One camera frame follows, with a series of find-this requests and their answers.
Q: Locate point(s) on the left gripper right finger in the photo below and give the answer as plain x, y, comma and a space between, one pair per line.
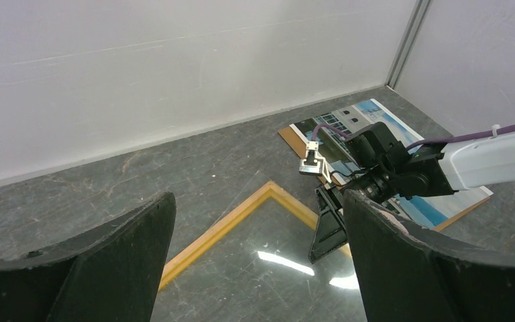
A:
407, 272

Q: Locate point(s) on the clear acrylic sheet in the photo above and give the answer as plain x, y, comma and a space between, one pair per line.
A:
259, 271

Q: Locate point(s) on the brown backing board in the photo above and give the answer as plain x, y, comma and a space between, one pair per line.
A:
433, 212

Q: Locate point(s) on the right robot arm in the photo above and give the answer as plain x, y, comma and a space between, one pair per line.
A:
388, 168

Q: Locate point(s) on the wooden picture frame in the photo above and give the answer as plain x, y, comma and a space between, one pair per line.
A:
209, 238

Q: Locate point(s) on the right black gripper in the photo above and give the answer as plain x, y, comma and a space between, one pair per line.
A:
330, 234

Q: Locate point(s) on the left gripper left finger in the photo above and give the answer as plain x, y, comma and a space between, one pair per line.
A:
109, 273

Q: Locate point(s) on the aluminium rail frame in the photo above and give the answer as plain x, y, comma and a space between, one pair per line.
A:
407, 41

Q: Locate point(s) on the building and sky photo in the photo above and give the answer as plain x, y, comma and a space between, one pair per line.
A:
348, 120

